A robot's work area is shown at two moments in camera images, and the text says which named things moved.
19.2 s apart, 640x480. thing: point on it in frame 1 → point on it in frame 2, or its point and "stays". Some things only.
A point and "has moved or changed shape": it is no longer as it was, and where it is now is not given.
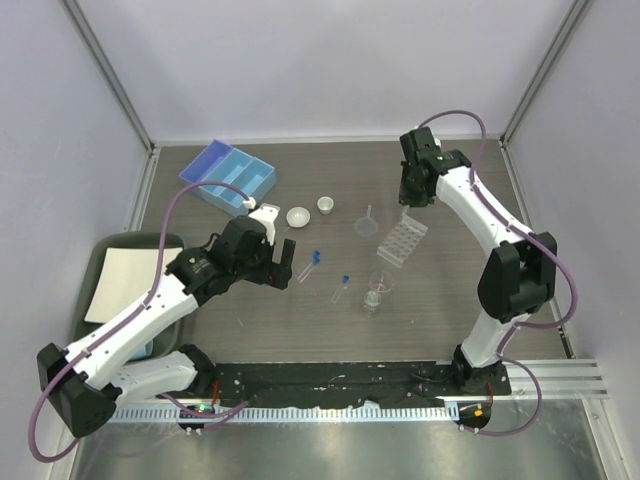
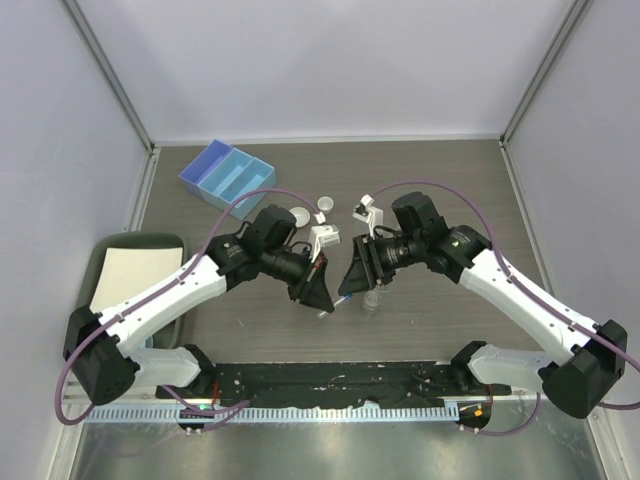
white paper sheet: x=125 y=278 stays
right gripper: x=407 y=197 → x=367 y=268
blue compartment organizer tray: x=221 y=163 stays
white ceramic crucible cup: x=325 y=205 stays
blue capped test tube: x=316 y=260 has moved or changed shape
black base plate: x=415 y=385 stays
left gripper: x=274 y=273 → x=316 y=293
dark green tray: x=168 y=339 stays
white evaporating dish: x=298 y=216 stays
